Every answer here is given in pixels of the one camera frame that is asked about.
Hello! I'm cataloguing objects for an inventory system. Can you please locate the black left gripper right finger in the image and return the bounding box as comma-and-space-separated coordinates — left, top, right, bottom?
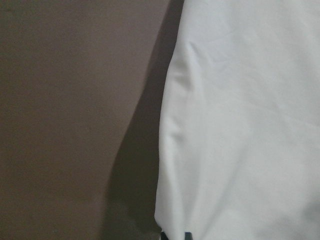
184, 232, 193, 240

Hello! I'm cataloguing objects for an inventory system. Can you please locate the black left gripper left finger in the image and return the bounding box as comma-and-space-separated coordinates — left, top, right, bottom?
160, 231, 168, 240

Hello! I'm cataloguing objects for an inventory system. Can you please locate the cream long-sleeve cat shirt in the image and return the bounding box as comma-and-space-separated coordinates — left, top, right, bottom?
155, 0, 320, 240

